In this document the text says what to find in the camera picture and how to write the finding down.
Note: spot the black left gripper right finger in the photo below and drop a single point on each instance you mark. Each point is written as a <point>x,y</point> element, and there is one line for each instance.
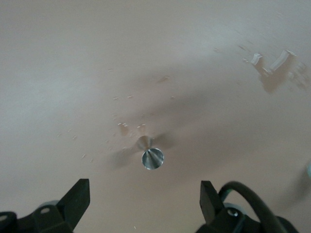
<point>210,206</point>

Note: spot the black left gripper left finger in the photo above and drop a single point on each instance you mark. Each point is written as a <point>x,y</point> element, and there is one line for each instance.
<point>70,208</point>

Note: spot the silver metal jigger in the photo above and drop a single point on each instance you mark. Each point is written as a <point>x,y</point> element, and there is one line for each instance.
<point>153,159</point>

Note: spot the brown table mat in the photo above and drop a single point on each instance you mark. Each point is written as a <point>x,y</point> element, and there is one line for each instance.
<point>73,72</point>

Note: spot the brown spilled liquid puddle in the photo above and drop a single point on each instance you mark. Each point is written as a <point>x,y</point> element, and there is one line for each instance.
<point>272,83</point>

